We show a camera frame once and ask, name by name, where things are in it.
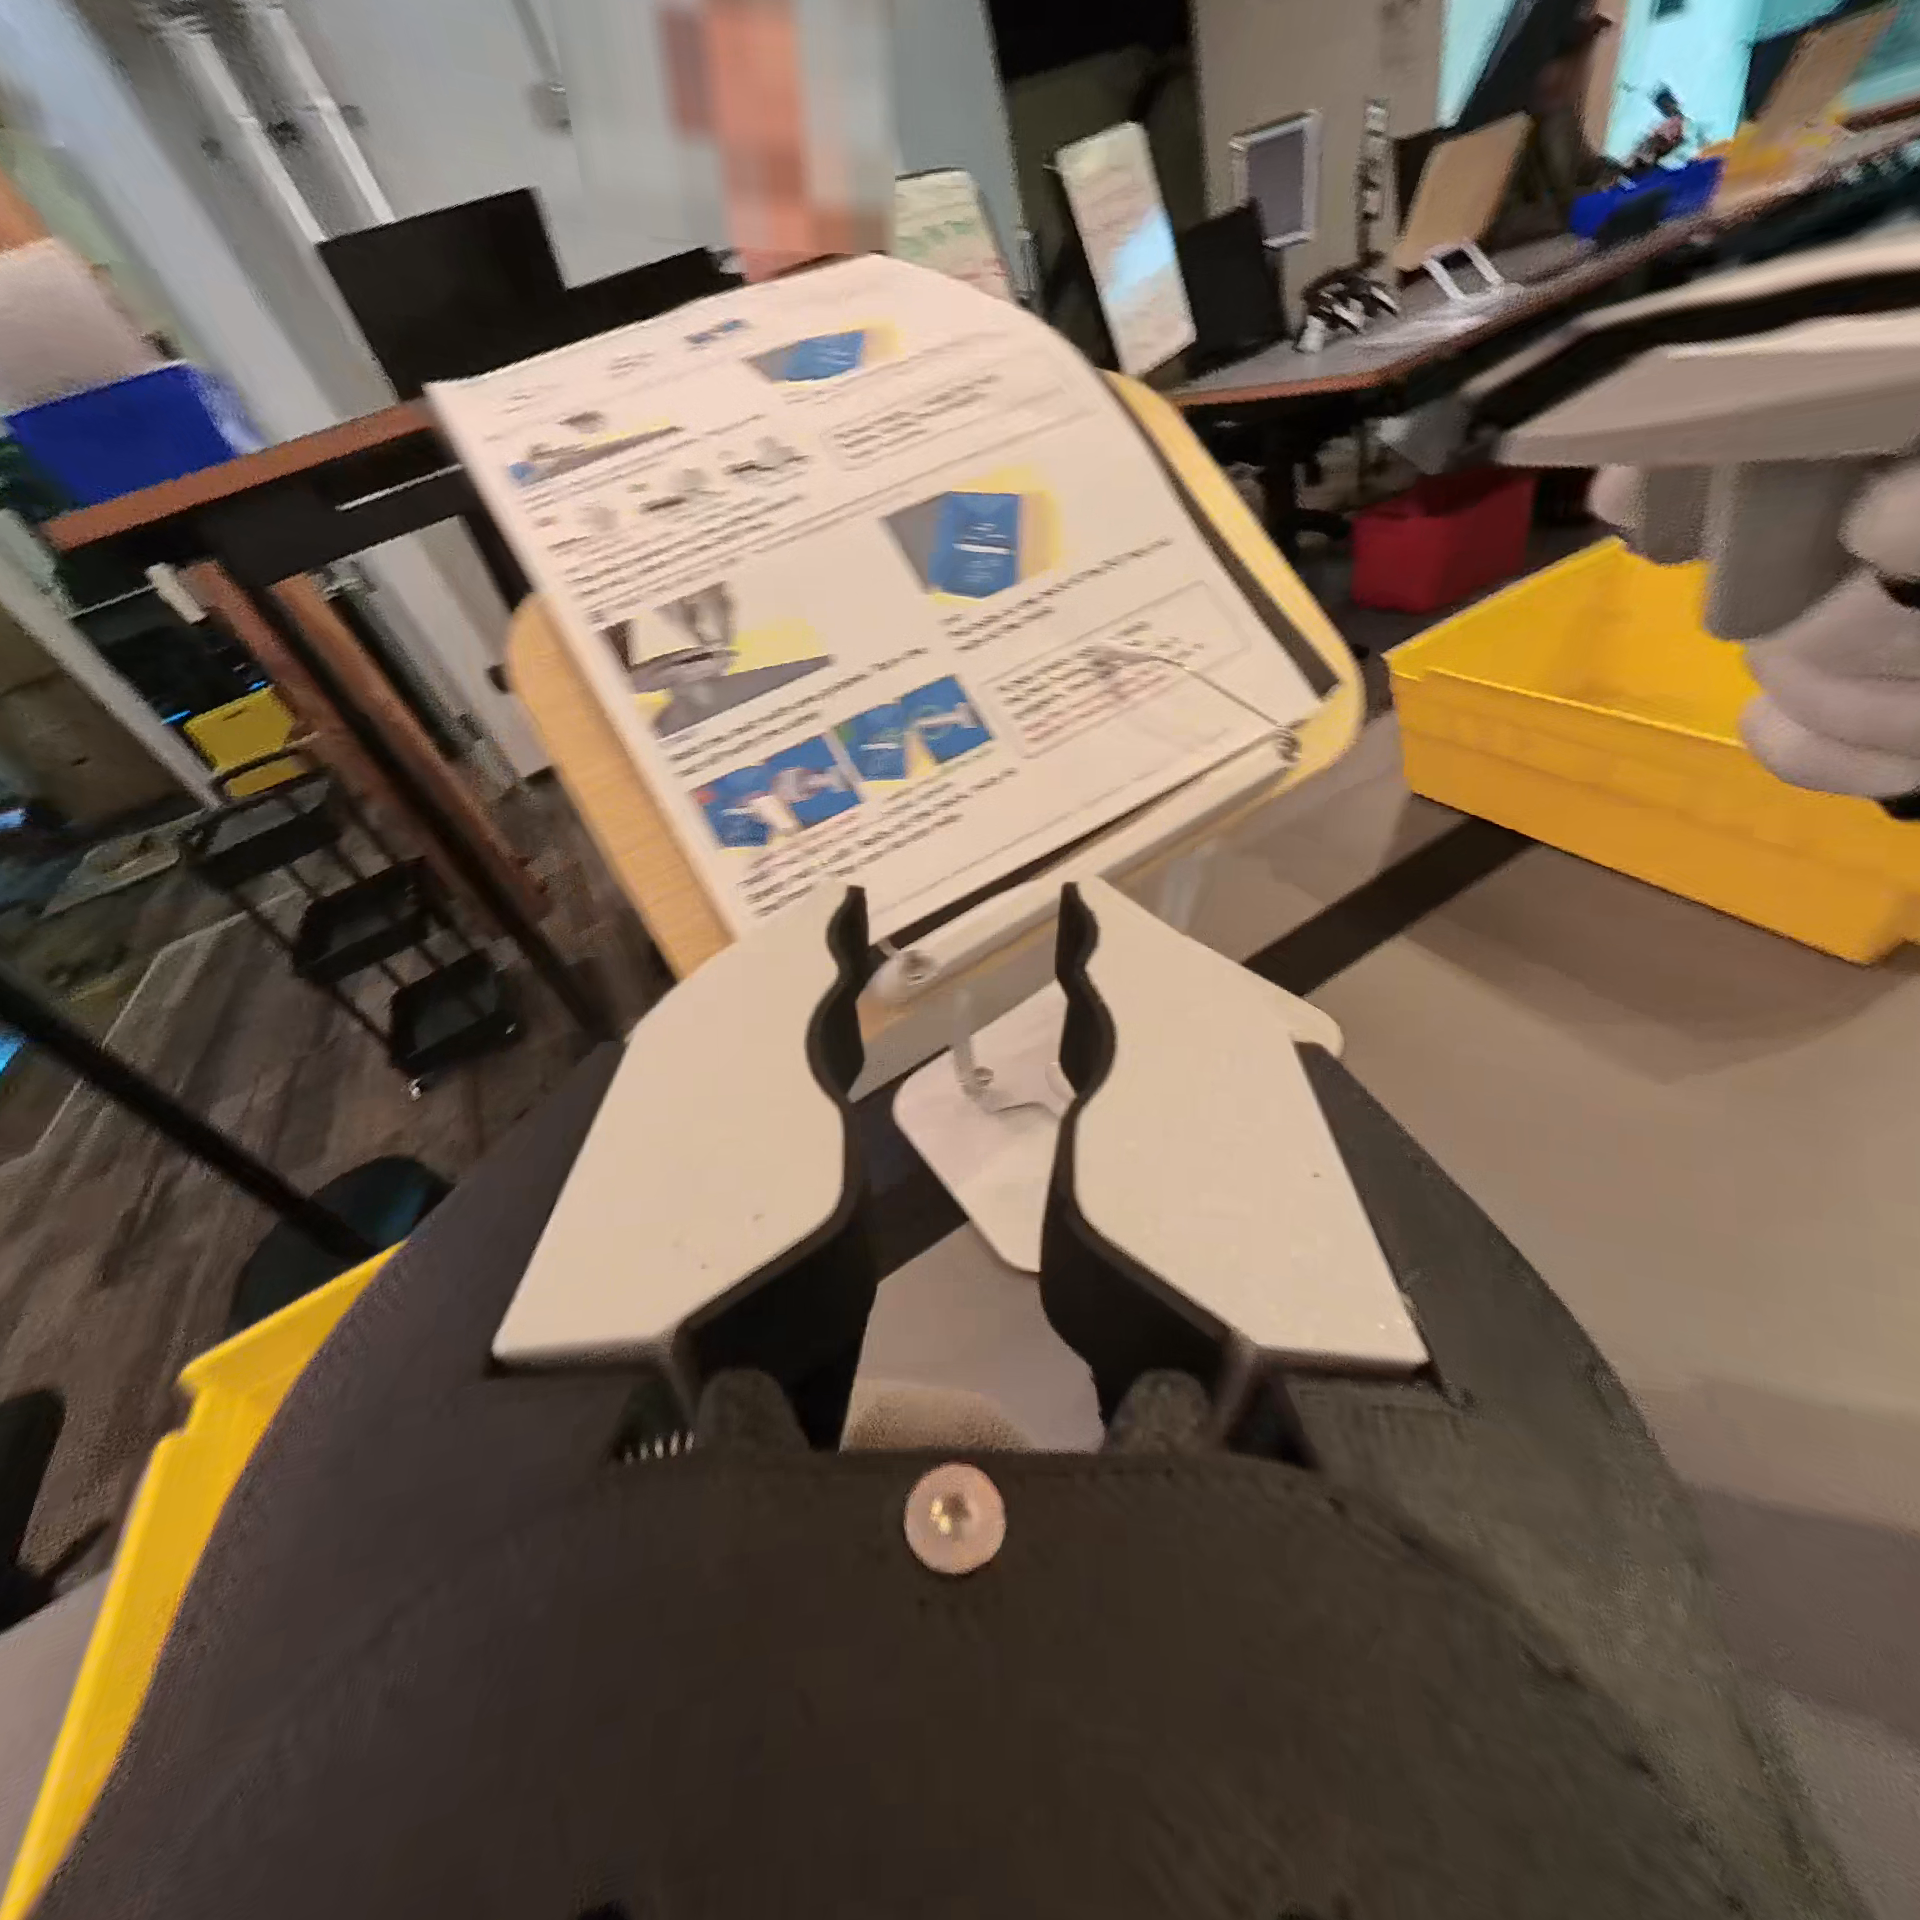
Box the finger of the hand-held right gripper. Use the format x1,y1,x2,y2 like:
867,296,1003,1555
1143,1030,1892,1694
1460,230,1920,439
1499,320,1920,473

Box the printed instruction sheet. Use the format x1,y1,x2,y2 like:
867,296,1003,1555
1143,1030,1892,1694
423,252,1321,940

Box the person's right hand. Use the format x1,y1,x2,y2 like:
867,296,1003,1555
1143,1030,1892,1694
1741,457,1920,818

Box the wire page holder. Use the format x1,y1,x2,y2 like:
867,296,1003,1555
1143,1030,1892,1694
1098,642,1302,760

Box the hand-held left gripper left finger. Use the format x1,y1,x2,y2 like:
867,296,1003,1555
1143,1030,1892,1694
492,888,884,1455

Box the spare black grippers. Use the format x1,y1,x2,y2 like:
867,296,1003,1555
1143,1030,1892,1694
1298,271,1408,353

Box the small blue bin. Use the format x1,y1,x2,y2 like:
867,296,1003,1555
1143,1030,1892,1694
1566,157,1726,242

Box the whiteboard easel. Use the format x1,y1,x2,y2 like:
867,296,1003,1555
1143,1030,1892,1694
1049,118,1200,378

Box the yellow plastic bin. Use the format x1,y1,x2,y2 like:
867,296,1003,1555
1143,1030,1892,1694
0,1243,409,1920
1384,537,1920,965

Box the black wire cart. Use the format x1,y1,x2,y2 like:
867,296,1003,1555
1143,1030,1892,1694
189,763,527,1089

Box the brown edged desk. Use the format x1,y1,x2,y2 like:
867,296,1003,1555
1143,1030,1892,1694
37,397,633,1038

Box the large blue bin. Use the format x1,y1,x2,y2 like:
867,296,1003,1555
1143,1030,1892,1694
7,360,269,505

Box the beige document stand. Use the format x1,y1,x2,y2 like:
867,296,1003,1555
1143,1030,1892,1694
1749,5,1907,144
1394,113,1535,300

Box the grey desk wood edge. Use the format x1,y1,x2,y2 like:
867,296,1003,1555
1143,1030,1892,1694
1172,135,1920,499

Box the framed sign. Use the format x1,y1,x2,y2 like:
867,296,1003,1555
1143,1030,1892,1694
1230,113,1325,248

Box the white page ledge bar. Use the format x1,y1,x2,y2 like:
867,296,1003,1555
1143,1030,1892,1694
870,748,1308,1038

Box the red floor bin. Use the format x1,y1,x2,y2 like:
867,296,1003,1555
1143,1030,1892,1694
1349,470,1542,613

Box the black stepped panel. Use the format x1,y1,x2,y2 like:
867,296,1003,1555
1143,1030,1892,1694
316,189,746,397

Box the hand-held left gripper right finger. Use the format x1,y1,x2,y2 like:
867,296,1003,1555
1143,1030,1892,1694
1043,879,1435,1455

